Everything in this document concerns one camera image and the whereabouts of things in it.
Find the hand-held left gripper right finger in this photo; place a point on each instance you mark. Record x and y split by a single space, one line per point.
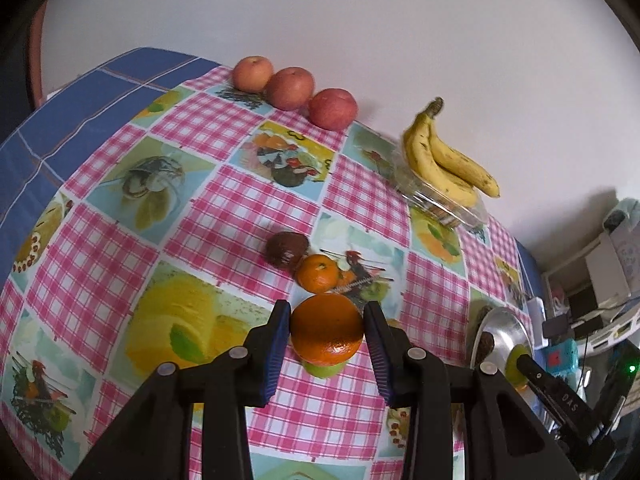
380 360

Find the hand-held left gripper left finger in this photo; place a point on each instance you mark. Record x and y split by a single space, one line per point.
277 355

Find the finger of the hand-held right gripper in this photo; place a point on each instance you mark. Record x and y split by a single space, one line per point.
555 395

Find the large orange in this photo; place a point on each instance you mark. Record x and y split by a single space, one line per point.
327 327

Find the round metal plate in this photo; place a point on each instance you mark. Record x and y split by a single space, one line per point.
500 325

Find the small orange mandarin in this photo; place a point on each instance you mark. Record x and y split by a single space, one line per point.
317 274

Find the teal toy box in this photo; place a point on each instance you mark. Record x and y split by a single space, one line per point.
562 360

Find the black charger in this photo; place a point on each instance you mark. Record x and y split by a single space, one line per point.
554 327

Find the white power strip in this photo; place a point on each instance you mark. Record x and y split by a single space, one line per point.
536 317

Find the white plastic rack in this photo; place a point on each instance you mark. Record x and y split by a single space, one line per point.
607 270

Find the pink checked tablecloth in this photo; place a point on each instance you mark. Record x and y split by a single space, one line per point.
200 220

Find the clear plastic container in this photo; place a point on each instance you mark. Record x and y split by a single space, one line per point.
450 212

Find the yellow banana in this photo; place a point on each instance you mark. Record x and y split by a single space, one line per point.
465 165
420 155

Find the brown wooden chair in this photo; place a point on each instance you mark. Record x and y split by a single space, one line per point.
37 60

